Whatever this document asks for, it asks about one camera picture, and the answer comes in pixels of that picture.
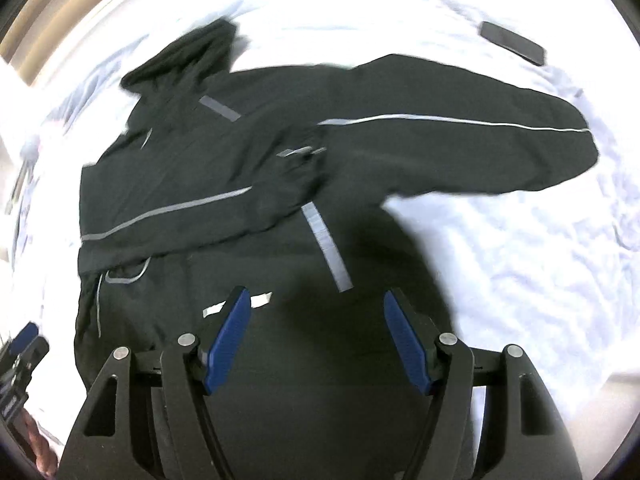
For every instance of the black smartphone on bed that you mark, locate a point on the black smartphone on bed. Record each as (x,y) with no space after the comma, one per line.
(517,44)

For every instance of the wooden headboard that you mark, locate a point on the wooden headboard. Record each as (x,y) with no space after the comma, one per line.
(37,31)

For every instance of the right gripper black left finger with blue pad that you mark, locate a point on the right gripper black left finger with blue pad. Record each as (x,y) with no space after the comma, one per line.
(145,415)

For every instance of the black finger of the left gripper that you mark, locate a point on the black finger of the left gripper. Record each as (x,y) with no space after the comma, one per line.
(24,338)

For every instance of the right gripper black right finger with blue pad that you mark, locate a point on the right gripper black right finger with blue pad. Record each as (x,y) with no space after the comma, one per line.
(523,434)

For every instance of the white grey bed duvet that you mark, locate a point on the white grey bed duvet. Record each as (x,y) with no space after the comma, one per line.
(554,271)

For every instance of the black hooded jacket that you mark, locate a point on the black hooded jacket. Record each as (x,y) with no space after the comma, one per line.
(275,179)

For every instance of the person's left hand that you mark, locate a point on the person's left hand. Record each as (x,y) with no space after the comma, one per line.
(46,460)

